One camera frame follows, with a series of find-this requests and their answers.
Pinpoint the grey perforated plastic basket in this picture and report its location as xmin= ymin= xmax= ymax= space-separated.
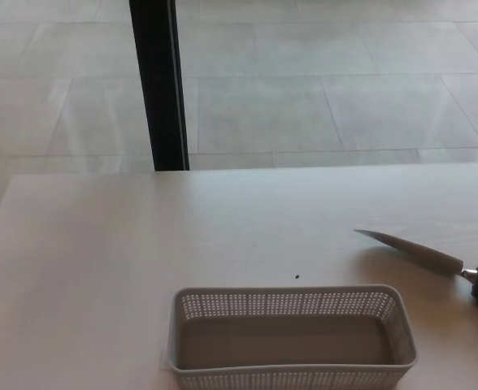
xmin=166 ymin=284 xmax=419 ymax=390

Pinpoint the black vertical post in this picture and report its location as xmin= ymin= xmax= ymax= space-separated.
xmin=128 ymin=0 xmax=191 ymax=171

